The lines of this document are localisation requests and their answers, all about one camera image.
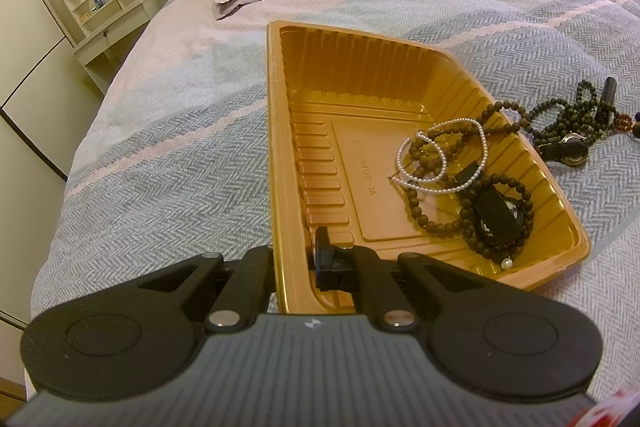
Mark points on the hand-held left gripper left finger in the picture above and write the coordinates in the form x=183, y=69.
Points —
x=250, y=279

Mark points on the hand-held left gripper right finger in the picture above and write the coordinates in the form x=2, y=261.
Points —
x=330, y=267

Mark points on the orange plastic tray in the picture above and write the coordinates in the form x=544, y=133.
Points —
x=320, y=107

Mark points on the black wristwatch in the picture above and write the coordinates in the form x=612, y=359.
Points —
x=492, y=209

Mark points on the gold round wristwatch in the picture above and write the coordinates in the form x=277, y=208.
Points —
x=572, y=148

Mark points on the cream dressing table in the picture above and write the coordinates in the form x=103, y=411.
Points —
x=107, y=27

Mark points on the cream wardrobe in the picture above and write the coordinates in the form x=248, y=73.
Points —
x=25, y=72

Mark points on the red white printed clothing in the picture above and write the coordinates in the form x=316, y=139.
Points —
x=615, y=409

